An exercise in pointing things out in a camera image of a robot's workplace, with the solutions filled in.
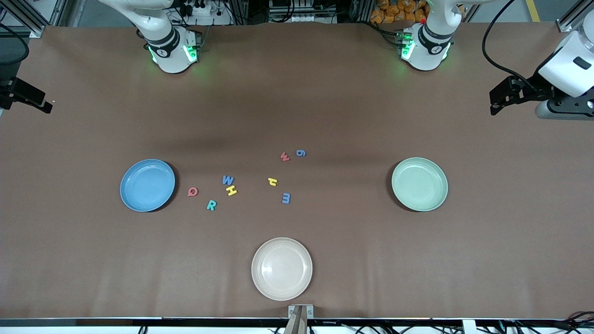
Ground green plate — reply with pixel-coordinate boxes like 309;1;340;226
391;157;449;212

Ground blue plate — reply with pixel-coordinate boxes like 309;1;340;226
120;159;176;213

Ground beige plate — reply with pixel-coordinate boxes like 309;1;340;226
251;237;313;302

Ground orange snack bag pile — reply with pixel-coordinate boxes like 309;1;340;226
370;0;427;25

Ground brown table cover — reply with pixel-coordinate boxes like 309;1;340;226
0;21;594;321

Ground white power strip with plugs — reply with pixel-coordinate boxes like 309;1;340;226
179;0;232;26

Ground long white power strip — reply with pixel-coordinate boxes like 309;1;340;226
271;9;337;24

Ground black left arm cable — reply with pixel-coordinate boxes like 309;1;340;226
482;0;541;82

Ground aluminium frame post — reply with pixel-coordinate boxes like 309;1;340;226
557;0;594;33
0;0;52;38

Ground aluminium frame strut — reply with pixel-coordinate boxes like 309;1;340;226
353;0;374;23
233;0;250;25

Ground cable bundle under table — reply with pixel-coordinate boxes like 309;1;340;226
274;311;594;334

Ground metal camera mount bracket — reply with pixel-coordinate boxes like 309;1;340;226
284;304;315;334

